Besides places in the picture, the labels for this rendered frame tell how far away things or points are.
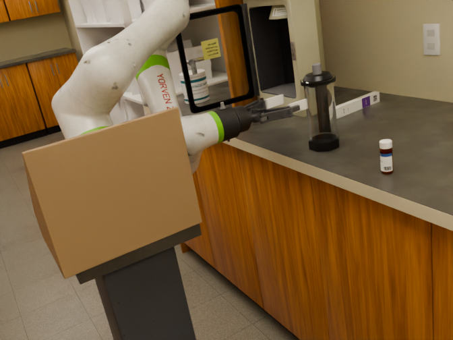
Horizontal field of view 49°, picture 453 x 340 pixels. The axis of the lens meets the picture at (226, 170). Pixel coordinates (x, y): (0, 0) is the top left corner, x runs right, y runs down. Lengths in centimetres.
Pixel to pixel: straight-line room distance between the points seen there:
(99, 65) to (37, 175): 31
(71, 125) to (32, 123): 538
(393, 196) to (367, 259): 30
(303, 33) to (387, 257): 91
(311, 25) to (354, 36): 39
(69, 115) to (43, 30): 589
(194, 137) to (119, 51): 29
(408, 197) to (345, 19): 123
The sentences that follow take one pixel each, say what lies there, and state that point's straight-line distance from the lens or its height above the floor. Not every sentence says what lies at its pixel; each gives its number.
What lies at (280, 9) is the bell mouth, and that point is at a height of 135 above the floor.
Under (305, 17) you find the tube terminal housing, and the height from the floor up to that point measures 131.
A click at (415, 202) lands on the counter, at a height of 94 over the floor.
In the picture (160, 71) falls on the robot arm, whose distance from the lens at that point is 157.
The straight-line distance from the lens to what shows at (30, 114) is 667.
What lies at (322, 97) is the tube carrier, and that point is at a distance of 155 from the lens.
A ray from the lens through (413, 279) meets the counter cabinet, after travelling 142.
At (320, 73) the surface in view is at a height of 118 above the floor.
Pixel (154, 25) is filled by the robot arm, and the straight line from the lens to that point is 143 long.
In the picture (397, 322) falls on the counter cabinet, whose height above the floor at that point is 51.
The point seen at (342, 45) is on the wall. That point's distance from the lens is 237.
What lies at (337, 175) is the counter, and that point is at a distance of 142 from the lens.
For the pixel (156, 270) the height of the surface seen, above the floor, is 82.
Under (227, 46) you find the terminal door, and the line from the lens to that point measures 213.
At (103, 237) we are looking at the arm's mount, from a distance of 117.
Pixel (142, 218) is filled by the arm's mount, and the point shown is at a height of 101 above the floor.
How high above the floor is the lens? 150
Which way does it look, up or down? 21 degrees down
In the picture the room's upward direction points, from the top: 10 degrees counter-clockwise
